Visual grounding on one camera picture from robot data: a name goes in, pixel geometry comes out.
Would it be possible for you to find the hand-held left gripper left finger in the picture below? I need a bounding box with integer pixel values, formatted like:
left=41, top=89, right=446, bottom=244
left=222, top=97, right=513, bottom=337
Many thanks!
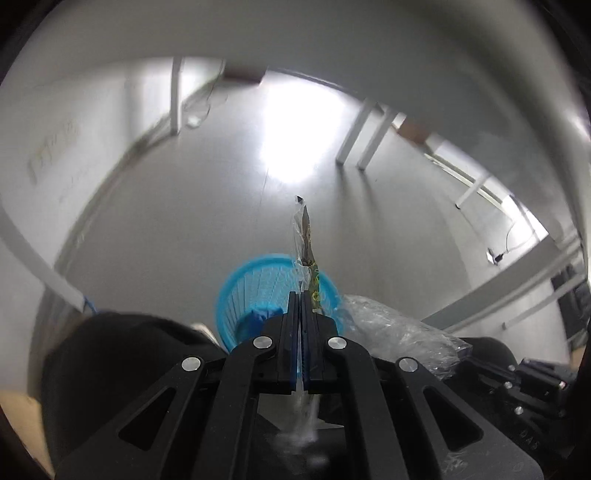
left=55, top=291, right=304, bottom=480

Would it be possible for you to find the blue plastic mesh basket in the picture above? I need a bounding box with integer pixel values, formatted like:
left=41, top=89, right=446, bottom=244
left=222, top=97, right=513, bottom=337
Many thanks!
left=216, top=253, right=345, bottom=354

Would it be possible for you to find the brown cardboard box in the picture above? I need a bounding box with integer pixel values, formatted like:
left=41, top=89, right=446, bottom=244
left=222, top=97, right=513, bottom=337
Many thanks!
left=225, top=65, right=267, bottom=86
left=399, top=117, right=431, bottom=145

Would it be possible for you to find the person's left leg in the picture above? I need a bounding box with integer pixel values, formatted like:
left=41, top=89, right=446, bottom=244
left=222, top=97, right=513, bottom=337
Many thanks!
left=41, top=311, right=228, bottom=480

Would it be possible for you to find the clear printed plastic wrapper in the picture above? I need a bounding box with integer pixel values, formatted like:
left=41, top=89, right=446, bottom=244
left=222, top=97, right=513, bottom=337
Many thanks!
left=288, top=195, right=324, bottom=444

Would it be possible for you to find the white table leg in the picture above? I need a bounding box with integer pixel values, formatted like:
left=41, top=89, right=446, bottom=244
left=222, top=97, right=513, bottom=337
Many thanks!
left=336, top=99, right=385, bottom=165
left=454, top=172, right=491, bottom=209
left=0, top=198, right=88, bottom=315
left=170, top=57, right=184, bottom=136
left=357, top=108, right=399, bottom=171

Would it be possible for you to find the person's right leg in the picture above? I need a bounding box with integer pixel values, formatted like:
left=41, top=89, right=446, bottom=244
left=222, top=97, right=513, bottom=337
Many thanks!
left=461, top=337, right=519, bottom=367

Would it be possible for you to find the clear crinkled plastic bag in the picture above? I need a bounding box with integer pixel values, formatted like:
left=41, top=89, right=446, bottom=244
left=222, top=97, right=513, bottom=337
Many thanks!
left=342, top=294, right=468, bottom=380

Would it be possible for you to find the person's leg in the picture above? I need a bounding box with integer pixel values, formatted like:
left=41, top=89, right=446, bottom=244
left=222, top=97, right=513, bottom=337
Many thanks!
left=461, top=337, right=519, bottom=367
left=41, top=311, right=228, bottom=480

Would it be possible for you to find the clear plastic floor litter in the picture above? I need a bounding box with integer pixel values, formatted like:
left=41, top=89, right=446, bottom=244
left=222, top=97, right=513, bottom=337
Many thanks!
left=184, top=90, right=214, bottom=131

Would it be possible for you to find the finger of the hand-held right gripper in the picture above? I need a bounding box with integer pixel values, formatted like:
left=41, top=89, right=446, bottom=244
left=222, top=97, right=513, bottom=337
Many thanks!
left=443, top=355, right=520, bottom=402

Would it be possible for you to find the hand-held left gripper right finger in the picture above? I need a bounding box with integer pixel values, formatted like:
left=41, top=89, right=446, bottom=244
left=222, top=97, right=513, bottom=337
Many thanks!
left=302, top=294, right=544, bottom=480

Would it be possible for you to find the dark blue crumpled item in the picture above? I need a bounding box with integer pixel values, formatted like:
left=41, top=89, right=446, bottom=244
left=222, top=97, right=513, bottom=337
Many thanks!
left=237, top=306, right=283, bottom=343

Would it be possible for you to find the white table beam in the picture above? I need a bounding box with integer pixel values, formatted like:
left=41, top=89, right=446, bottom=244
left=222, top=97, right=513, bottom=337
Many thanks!
left=424, top=239, right=583, bottom=329

